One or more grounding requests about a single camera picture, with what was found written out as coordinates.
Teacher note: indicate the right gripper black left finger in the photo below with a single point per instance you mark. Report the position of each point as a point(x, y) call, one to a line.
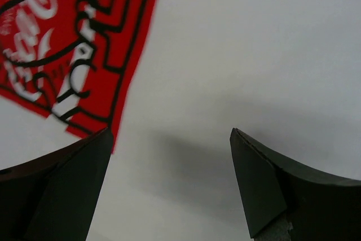
point(54, 197)

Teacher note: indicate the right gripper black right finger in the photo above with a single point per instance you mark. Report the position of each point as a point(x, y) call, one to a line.
point(287, 200)

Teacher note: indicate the white Coca-Cola t shirt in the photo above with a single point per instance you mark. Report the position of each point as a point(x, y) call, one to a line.
point(171, 79)

